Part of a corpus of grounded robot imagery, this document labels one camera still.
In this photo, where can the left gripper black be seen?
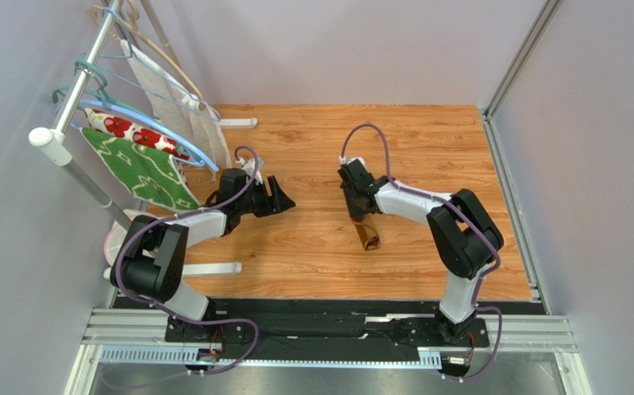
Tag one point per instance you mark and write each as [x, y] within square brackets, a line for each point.
[277, 198]

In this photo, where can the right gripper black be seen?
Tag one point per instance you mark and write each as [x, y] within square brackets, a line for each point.
[357, 207]

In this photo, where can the brown satin napkin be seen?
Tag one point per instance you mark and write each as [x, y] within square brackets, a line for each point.
[367, 232]

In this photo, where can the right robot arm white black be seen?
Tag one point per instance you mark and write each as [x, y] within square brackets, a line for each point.
[467, 240]

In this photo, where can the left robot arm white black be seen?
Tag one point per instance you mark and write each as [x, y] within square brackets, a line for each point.
[149, 265]

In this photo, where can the beige grey hanging cloth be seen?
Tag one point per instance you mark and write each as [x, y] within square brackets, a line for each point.
[201, 132]

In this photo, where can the green white patterned towel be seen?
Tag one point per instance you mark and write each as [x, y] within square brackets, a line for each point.
[146, 173]

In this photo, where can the pink white mesh basket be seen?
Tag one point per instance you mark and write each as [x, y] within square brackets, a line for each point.
[113, 242]

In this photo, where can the light blue plastic hanger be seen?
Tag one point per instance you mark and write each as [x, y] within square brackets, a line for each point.
[197, 157]

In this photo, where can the red floral white cloth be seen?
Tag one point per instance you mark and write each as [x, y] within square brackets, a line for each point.
[127, 130]

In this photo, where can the teal plastic hanger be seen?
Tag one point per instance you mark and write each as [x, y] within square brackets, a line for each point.
[100, 94]

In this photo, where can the white metal clothes rack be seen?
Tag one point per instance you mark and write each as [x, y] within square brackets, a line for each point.
[50, 140]

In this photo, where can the wooden hanger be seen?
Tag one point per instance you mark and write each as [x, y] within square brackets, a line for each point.
[161, 46]

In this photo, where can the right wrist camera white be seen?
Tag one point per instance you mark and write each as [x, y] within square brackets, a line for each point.
[344, 161]

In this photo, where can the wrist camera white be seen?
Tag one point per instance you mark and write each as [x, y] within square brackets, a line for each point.
[252, 166]
[344, 161]

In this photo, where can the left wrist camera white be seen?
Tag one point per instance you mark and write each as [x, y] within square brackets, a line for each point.
[252, 166]

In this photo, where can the thin blue wire hanger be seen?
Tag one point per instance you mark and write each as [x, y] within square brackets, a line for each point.
[158, 84]

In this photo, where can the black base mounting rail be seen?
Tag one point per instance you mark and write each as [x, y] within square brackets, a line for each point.
[327, 330]

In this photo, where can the aluminium corner frame post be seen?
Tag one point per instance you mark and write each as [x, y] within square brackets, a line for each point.
[522, 56]

